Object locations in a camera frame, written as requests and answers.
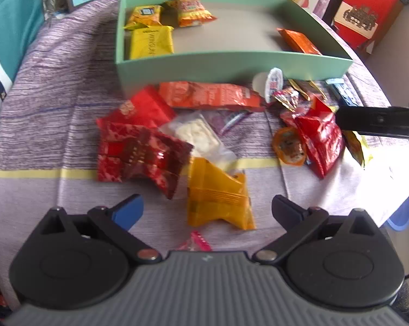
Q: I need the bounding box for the white jelly cup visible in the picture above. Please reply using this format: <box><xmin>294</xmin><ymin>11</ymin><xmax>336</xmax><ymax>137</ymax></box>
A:
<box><xmin>252</xmin><ymin>67</ymin><xmax>284</xmax><ymax>103</ymax></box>

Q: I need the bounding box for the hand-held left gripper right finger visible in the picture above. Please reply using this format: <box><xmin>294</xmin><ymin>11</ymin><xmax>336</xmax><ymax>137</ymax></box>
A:
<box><xmin>252</xmin><ymin>194</ymin><xmax>378</xmax><ymax>265</ymax></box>

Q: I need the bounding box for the plain red snack packet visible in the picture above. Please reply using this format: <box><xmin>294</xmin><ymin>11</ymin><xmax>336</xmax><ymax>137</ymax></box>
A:
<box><xmin>118</xmin><ymin>86</ymin><xmax>176</xmax><ymax>130</ymax></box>

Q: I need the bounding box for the small colourful candy wrapper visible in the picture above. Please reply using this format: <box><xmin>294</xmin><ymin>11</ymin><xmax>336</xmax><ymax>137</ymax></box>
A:
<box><xmin>272</xmin><ymin>87</ymin><xmax>300</xmax><ymax>112</ymax></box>

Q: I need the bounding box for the teal white fabric cover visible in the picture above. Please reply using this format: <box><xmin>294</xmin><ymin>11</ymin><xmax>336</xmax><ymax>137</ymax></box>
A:
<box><xmin>0</xmin><ymin>0</ymin><xmax>45</xmax><ymax>101</ymax></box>

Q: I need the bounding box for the clear purple printed wrapper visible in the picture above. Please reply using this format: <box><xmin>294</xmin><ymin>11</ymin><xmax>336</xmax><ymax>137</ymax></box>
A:
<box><xmin>204</xmin><ymin>109</ymin><xmax>253</xmax><ymax>136</ymax></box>

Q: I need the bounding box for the green cardboard box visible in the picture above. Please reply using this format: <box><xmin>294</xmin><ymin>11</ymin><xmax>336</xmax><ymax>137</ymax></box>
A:
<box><xmin>114</xmin><ymin>0</ymin><xmax>354</xmax><ymax>97</ymax></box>

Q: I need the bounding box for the purple striped tablecloth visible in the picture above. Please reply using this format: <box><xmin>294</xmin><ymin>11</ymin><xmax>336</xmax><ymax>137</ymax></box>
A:
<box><xmin>0</xmin><ymin>0</ymin><xmax>409</xmax><ymax>313</ymax></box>

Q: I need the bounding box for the long orange snack packet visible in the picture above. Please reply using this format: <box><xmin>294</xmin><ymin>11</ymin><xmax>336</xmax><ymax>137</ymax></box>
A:
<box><xmin>158</xmin><ymin>81</ymin><xmax>266</xmax><ymax>112</ymax></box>

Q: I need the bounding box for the red gift box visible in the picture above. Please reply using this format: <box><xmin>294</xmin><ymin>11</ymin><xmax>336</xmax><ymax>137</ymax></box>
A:
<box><xmin>333</xmin><ymin>0</ymin><xmax>407</xmax><ymax>53</ymax></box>

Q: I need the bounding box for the clear packet with white snack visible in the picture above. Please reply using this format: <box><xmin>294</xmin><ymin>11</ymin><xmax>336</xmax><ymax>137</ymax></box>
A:
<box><xmin>159</xmin><ymin>112</ymin><xmax>237</xmax><ymax>172</ymax></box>

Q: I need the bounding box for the orange square snack packet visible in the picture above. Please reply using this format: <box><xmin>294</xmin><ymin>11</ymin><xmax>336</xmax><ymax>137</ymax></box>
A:
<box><xmin>276</xmin><ymin>28</ymin><xmax>324</xmax><ymax>56</ymax></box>

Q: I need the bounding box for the dark red patterned snack packet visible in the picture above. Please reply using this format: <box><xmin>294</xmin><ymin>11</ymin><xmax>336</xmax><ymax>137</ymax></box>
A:
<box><xmin>96</xmin><ymin>117</ymin><xmax>195</xmax><ymax>200</ymax></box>

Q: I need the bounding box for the gold foil candy wrapper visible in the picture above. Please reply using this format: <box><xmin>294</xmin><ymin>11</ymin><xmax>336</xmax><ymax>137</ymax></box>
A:
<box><xmin>308</xmin><ymin>80</ymin><xmax>327</xmax><ymax>99</ymax></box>
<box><xmin>288</xmin><ymin>79</ymin><xmax>310</xmax><ymax>101</ymax></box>

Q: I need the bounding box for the yellow orange pastry packet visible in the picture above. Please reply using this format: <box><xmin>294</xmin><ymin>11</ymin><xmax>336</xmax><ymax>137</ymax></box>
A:
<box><xmin>187</xmin><ymin>157</ymin><xmax>257</xmax><ymax>230</ymax></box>

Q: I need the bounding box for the yellow crinkled snack packet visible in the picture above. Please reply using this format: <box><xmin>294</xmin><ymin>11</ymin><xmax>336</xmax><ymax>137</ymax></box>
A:
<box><xmin>342</xmin><ymin>130</ymin><xmax>373</xmax><ymax>168</ymax></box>

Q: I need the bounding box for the pink white candy packet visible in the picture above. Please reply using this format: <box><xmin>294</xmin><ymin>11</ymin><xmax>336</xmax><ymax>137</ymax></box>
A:
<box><xmin>177</xmin><ymin>231</ymin><xmax>212</xmax><ymax>252</ymax></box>

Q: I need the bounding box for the yellow square snack packet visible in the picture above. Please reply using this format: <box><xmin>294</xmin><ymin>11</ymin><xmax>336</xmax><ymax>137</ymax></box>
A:
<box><xmin>128</xmin><ymin>25</ymin><xmax>175</xmax><ymax>61</ymax></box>

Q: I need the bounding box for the crinkled red snack packet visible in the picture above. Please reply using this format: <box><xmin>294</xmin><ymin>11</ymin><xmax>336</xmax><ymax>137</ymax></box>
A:
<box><xmin>281</xmin><ymin>97</ymin><xmax>344</xmax><ymax>180</ymax></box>

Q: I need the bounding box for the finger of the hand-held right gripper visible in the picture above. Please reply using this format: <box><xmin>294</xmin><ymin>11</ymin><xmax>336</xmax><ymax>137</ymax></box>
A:
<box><xmin>336</xmin><ymin>102</ymin><xmax>409</xmax><ymax>140</ymax></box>

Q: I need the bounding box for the yellow snack packet blue label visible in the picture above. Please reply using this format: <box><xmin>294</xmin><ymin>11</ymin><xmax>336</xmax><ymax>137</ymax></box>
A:
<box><xmin>124</xmin><ymin>4</ymin><xmax>164</xmax><ymax>31</ymax></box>

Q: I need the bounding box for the orange yellow patterned snack packet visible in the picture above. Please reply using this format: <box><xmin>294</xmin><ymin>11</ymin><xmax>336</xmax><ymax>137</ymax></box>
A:
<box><xmin>164</xmin><ymin>0</ymin><xmax>218</xmax><ymax>28</ymax></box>

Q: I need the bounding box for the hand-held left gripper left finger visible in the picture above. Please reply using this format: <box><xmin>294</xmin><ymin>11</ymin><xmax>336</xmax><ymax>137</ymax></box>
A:
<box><xmin>38</xmin><ymin>193</ymin><xmax>162</xmax><ymax>264</ymax></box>

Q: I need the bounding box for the orange jelly cup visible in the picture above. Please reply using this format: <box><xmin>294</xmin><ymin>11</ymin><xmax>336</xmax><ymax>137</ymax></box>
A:
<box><xmin>272</xmin><ymin>126</ymin><xmax>307</xmax><ymax>166</ymax></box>

